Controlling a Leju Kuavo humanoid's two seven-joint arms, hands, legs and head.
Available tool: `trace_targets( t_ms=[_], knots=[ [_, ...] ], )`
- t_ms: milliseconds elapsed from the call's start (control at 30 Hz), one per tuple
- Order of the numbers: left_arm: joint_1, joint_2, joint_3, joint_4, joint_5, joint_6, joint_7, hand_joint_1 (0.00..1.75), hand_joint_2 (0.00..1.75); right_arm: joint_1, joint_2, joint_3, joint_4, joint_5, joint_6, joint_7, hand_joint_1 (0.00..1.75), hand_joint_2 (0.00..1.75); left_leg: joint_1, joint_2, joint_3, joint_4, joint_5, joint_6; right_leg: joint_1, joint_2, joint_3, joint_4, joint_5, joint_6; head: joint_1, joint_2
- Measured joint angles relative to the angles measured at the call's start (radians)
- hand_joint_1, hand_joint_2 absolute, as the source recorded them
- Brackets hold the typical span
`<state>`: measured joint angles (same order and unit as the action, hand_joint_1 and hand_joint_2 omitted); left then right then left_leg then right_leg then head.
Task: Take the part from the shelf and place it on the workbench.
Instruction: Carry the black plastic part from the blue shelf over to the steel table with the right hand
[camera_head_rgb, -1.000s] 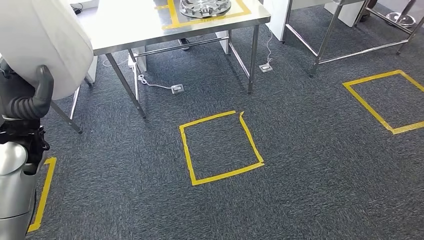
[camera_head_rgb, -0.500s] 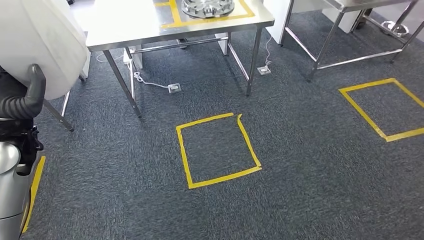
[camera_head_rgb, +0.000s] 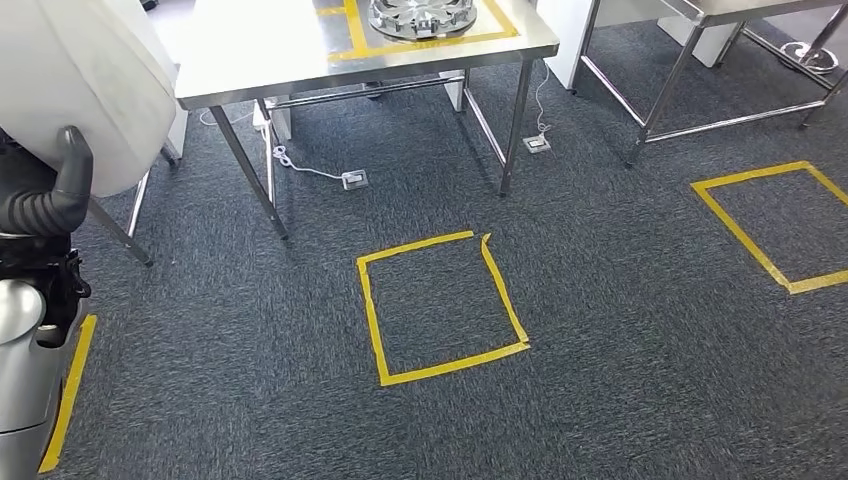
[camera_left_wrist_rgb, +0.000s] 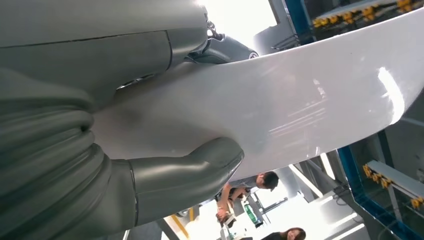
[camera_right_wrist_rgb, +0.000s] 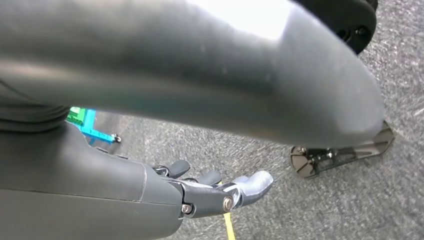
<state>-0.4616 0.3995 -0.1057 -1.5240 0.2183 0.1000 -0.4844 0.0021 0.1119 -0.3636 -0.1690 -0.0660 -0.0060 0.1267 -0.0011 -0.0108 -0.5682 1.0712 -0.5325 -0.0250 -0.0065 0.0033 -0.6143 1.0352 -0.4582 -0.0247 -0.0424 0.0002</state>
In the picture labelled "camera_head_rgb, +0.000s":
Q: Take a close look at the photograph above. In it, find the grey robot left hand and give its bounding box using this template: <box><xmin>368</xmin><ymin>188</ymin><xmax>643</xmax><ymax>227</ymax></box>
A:
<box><xmin>0</xmin><ymin>125</ymin><xmax>94</xmax><ymax>238</ymax></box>

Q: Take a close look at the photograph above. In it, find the steel workbench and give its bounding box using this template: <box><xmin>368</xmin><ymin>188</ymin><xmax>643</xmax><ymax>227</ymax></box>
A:
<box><xmin>174</xmin><ymin>0</ymin><xmax>562</xmax><ymax>242</ymax></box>

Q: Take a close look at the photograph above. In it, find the white desk with steel legs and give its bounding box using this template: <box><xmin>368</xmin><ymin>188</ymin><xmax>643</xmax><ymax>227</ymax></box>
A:
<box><xmin>86</xmin><ymin>0</ymin><xmax>191</xmax><ymax>269</ymax></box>

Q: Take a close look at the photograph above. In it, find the yellow bench marking tape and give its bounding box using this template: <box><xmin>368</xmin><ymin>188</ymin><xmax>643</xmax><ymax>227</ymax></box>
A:
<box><xmin>316</xmin><ymin>0</ymin><xmax>521</xmax><ymax>64</ymax></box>

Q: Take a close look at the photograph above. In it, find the grey wheel hubcap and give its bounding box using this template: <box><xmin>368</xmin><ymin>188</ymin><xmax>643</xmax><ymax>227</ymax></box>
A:
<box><xmin>367</xmin><ymin>0</ymin><xmax>479</xmax><ymax>42</ymax></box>

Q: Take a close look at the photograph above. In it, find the steel table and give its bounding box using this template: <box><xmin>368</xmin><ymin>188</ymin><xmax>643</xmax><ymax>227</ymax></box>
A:
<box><xmin>579</xmin><ymin>0</ymin><xmax>848</xmax><ymax>168</ymax></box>

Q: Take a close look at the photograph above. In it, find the chrome round stand base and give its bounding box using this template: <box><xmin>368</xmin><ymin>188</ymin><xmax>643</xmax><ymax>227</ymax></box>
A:
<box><xmin>780</xmin><ymin>0</ymin><xmax>848</xmax><ymax>75</ymax></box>

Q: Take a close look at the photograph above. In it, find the white socket cable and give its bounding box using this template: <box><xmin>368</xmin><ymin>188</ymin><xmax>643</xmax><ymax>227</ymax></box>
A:
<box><xmin>533</xmin><ymin>59</ymin><xmax>552</xmax><ymax>137</ymax></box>
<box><xmin>198</xmin><ymin>109</ymin><xmax>346</xmax><ymax>183</ymax></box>

